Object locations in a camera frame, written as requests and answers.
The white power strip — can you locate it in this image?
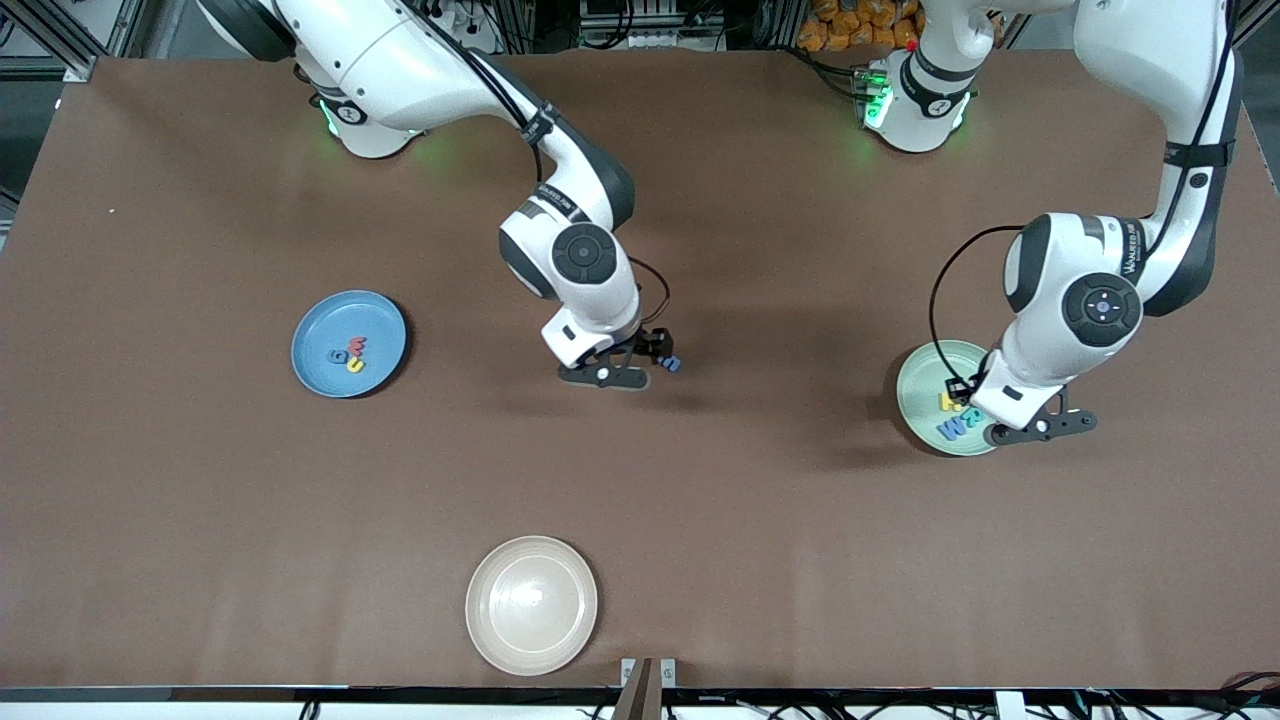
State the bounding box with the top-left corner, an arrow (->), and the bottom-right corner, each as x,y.
430,0 -> 501,53

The pale green round plate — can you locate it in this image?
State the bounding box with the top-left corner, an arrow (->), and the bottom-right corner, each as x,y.
895,339 -> 1021,458

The blue round plate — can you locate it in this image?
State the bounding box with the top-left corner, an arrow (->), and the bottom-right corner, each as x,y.
290,290 -> 409,399

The aluminium frame profile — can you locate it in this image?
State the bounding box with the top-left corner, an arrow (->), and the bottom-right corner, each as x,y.
1230,0 -> 1280,51
0,0 -> 101,83

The black right camera cable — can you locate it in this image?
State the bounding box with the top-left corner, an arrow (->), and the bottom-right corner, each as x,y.
420,10 -> 672,333

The grey electronics rack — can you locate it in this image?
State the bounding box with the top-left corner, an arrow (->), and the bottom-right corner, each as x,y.
578,0 -> 726,51

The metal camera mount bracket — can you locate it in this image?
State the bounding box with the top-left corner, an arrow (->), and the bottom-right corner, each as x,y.
620,657 -> 678,720

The beige round plate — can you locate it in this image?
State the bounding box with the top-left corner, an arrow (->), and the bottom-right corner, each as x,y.
465,535 -> 600,677

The orange objects pile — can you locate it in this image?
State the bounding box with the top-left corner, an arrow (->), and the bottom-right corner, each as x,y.
800,0 -> 921,51

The black camera cable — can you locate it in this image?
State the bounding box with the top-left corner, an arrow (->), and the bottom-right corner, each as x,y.
420,10 -> 672,333
929,0 -> 1236,386

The black left camera cable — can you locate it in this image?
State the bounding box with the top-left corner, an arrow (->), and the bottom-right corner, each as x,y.
929,0 -> 1236,386

